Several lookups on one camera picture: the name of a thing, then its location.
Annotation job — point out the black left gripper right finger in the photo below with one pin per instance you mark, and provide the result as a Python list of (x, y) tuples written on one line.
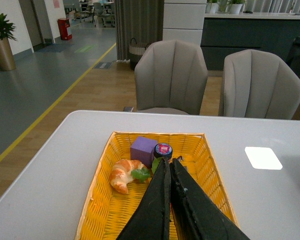
[(195, 216)]

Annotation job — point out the office chair far background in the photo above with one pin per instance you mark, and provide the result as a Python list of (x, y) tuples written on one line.
[(106, 12)]

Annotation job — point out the grey chair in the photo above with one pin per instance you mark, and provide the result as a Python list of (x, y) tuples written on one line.
[(171, 78), (258, 84)]

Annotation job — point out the red cabinet box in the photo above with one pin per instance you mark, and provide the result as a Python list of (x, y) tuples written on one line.
[(64, 28)]

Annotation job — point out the dark woven bin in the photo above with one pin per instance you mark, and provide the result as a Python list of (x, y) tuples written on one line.
[(136, 51)]

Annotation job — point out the toy croissant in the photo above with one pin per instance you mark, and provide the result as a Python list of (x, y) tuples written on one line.
[(121, 174)]

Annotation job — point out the small black jar pink label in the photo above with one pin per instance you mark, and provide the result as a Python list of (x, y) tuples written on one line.
[(163, 150)]

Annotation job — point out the white plant pot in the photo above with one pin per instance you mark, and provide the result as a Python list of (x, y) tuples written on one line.
[(235, 6)]

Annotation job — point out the potted plant gold pot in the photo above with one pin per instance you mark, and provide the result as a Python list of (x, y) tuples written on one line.
[(7, 62)]

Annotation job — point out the white pillar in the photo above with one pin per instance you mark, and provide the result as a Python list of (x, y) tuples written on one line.
[(184, 20)]

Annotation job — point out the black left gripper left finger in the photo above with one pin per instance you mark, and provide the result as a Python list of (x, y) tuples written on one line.
[(151, 219)]

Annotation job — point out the yellow woven basket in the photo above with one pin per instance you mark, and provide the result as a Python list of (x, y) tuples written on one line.
[(106, 211)]

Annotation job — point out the orange toy carrot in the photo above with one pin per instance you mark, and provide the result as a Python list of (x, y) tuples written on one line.
[(144, 173)]

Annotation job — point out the grey curtain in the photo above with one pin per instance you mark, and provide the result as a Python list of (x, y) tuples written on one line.
[(139, 19)]

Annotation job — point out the grey chair right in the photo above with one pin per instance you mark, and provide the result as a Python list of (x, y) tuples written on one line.
[(258, 84)]

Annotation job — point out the grey chair left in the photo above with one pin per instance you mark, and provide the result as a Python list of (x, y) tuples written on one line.
[(171, 78)]

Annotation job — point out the dark counter with white top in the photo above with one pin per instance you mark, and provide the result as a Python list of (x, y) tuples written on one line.
[(224, 34)]

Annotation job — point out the purple foam block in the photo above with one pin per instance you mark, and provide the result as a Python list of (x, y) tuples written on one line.
[(142, 149)]

